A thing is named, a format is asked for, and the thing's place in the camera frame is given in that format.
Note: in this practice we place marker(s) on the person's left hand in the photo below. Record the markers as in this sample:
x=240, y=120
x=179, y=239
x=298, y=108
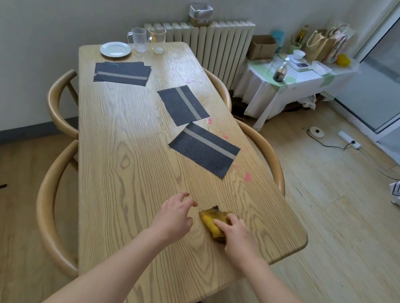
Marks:
x=170, y=220

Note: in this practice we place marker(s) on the person's right hand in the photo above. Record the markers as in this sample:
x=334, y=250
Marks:
x=241, y=242

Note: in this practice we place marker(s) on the person's right thumb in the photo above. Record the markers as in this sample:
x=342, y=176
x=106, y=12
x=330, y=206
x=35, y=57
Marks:
x=221, y=225

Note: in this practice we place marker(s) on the person's left thumb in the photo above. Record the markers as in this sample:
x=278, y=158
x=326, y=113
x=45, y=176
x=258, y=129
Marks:
x=188, y=222

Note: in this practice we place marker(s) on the person's left middle finger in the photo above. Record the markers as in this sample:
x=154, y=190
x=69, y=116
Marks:
x=180, y=197

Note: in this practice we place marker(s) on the yellow cleaning sponge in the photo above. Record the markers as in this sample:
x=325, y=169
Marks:
x=210, y=221

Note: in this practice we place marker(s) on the person's right forearm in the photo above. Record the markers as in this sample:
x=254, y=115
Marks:
x=272, y=292

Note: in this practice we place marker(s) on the person's left forearm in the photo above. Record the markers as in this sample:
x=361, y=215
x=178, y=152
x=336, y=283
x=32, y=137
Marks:
x=108, y=272

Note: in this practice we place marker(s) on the dark striped woven placemat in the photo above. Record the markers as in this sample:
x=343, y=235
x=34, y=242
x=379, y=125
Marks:
x=121, y=75
x=124, y=62
x=182, y=105
x=203, y=149

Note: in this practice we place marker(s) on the wooden curved-back chair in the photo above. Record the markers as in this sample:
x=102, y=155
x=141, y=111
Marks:
x=223, y=93
x=54, y=103
x=46, y=208
x=270, y=154

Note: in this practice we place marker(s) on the white round kettle base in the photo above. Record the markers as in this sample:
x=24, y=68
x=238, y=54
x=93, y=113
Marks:
x=316, y=133

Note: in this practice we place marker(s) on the side table with white cloth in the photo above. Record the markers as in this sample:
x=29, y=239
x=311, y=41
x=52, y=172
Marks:
x=278, y=93

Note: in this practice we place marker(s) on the white power strip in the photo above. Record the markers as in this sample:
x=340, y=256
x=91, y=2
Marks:
x=349, y=140

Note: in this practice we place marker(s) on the clear glass mug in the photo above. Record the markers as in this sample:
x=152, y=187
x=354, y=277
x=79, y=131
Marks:
x=157, y=40

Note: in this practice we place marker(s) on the dark sauce bottle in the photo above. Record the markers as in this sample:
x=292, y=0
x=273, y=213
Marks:
x=279, y=74

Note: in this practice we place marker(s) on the white round plate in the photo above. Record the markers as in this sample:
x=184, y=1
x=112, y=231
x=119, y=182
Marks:
x=115, y=49

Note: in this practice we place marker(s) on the frosted plastic mug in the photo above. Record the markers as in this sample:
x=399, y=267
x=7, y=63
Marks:
x=139, y=40

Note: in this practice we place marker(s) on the brown cardboard box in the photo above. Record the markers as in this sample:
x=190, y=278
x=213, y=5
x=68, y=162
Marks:
x=262, y=48

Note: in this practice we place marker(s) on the white kitchen scale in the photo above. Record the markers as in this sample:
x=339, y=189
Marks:
x=299, y=65

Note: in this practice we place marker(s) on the small clear-lined box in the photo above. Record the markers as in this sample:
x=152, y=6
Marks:
x=200, y=14

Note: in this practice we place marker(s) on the small white bowl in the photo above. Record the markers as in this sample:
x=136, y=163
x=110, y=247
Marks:
x=298, y=54

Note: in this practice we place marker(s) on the white rectangular tray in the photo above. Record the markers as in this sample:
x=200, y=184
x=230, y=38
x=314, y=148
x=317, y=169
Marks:
x=321, y=68

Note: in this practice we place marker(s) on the green utensil cup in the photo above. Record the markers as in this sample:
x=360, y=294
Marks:
x=295, y=47

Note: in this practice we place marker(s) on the beige paper bag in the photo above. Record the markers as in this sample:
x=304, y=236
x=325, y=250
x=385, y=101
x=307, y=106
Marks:
x=316, y=45

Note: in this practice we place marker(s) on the yellow round object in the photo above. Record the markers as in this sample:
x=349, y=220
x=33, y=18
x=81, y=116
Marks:
x=343, y=60

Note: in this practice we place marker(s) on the patterned paper bag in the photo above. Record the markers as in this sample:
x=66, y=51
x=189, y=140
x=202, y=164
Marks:
x=335, y=46

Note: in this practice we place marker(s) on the glass sliding door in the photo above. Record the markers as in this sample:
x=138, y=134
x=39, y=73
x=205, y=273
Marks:
x=394, y=67

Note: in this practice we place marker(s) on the white wall radiator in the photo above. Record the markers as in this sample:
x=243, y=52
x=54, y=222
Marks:
x=223, y=46

